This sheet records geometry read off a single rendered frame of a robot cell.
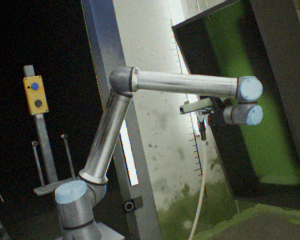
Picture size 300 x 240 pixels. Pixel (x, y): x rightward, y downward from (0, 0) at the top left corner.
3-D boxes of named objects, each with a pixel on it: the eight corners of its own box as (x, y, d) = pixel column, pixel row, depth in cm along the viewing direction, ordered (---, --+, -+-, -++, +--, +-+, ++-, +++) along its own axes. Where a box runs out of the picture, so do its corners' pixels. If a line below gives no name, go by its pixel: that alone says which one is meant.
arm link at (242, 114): (264, 102, 146) (264, 124, 147) (241, 103, 156) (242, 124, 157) (252, 104, 140) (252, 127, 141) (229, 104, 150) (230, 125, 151)
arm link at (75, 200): (55, 229, 143) (47, 192, 142) (71, 215, 160) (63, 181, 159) (86, 225, 140) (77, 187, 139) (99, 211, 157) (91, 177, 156)
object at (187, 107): (190, 146, 165) (183, 102, 162) (184, 145, 169) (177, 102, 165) (248, 124, 193) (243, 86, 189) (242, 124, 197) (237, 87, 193)
